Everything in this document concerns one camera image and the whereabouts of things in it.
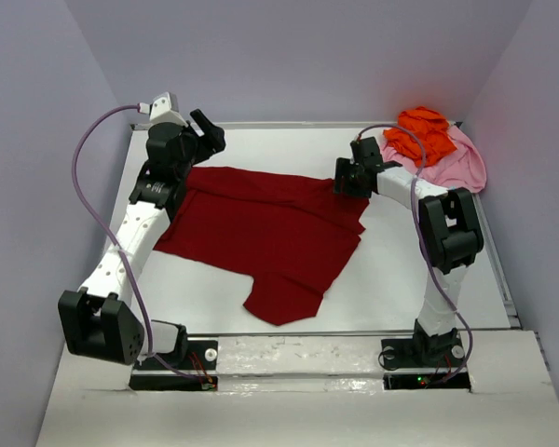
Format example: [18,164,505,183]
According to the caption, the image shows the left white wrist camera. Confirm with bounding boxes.
[138,92,187,128]

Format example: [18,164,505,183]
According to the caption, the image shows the metal rail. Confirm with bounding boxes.
[473,195,524,330]
[188,330,413,338]

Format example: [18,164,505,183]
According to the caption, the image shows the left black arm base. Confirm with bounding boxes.
[129,338,219,392]

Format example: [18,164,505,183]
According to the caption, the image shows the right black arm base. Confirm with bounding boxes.
[377,338,471,391]

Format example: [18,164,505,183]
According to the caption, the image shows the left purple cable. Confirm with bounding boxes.
[71,104,215,390]

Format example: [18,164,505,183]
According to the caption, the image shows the pink t shirt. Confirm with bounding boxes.
[381,125,488,195]

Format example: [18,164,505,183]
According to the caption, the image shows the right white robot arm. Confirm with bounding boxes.
[334,138,484,371]

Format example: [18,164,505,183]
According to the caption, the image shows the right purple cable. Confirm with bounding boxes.
[356,123,474,386]

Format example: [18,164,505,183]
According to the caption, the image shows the right side metal rail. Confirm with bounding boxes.
[473,195,524,330]

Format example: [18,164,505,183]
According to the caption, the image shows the front metal rail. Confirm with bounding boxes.
[188,330,413,338]

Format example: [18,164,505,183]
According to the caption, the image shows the orange t shirt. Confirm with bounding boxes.
[383,106,457,168]

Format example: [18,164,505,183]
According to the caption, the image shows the dark red t shirt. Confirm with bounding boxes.
[155,167,369,326]

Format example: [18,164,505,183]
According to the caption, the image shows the purple cable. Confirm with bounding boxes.
[356,123,474,386]
[71,104,215,390]

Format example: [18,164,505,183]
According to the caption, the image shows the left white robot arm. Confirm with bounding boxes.
[58,109,225,365]

